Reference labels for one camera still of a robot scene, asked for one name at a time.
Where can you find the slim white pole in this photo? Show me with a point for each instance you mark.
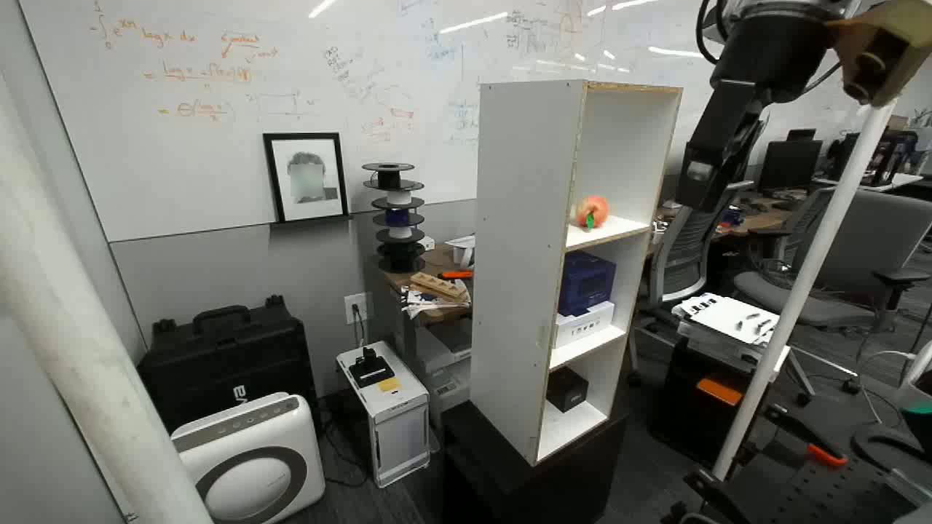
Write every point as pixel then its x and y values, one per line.
pixel 796 293

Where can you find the white flat box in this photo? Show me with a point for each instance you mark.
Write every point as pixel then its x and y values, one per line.
pixel 587 323

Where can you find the white wall outlet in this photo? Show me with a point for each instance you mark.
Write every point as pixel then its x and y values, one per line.
pixel 357 307

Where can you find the black filament spool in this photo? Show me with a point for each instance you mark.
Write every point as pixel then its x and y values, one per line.
pixel 401 255

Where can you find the white mug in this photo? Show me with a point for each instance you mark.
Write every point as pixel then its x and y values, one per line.
pixel 462 249

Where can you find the peach plushie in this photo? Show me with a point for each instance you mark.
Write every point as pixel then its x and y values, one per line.
pixel 593 210

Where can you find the framed portrait picture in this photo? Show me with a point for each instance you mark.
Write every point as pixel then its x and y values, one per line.
pixel 308 178

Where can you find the whiteboard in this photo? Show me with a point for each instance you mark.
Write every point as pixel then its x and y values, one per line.
pixel 193 118

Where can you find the wooden block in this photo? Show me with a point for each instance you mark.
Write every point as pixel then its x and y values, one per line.
pixel 439 282

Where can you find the brown wooden desk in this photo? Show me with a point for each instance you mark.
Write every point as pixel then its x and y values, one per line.
pixel 753 221

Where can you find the Franka robot arm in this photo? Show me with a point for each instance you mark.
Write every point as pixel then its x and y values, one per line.
pixel 775 45

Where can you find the large grey office chair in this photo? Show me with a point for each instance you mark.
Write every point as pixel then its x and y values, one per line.
pixel 863 252

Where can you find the white shelf unit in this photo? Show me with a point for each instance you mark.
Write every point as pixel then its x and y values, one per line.
pixel 520 262

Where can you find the blue box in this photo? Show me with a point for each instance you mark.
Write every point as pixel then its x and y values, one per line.
pixel 587 279

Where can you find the tan wrist camera mount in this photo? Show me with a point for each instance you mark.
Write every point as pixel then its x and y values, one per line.
pixel 898 45

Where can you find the empty grey spool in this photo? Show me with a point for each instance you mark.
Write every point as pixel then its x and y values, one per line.
pixel 398 192

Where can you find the white tray with tools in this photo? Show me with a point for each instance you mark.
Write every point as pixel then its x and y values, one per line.
pixel 730 319

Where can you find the black hard case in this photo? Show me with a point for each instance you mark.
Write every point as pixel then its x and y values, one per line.
pixel 229 359

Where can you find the blue filament spool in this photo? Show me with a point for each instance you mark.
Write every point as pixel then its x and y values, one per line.
pixel 401 217

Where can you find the yellow sticky note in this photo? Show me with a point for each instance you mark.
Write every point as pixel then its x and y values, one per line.
pixel 389 384

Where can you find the thick white pole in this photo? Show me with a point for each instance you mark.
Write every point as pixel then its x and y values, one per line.
pixel 78 359

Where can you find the black crate with orange label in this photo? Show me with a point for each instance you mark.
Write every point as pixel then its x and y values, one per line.
pixel 701 397

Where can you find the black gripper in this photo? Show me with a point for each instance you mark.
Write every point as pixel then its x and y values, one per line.
pixel 736 111

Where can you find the white air purifier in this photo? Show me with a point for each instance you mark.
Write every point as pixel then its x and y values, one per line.
pixel 251 461

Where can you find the white mini tower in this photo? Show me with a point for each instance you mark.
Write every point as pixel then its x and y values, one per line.
pixel 395 437

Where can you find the grey mesh office chair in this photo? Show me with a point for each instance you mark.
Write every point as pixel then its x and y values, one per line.
pixel 681 252

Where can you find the crumpled white paper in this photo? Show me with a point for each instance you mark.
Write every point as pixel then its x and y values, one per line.
pixel 420 303

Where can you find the black cabinet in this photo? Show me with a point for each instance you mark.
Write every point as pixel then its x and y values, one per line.
pixel 506 483

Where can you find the grey desk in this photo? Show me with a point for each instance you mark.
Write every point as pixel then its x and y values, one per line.
pixel 439 336

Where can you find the black computer monitor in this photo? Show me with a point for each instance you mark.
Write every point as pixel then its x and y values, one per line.
pixel 788 164

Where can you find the empty black spool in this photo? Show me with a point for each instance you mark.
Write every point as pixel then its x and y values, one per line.
pixel 389 172

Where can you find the small black box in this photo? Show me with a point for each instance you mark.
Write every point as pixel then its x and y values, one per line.
pixel 567 389

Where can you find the small orange item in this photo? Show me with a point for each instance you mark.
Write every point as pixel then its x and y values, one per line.
pixel 459 275

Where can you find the black pole base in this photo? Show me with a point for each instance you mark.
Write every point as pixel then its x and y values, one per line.
pixel 796 498

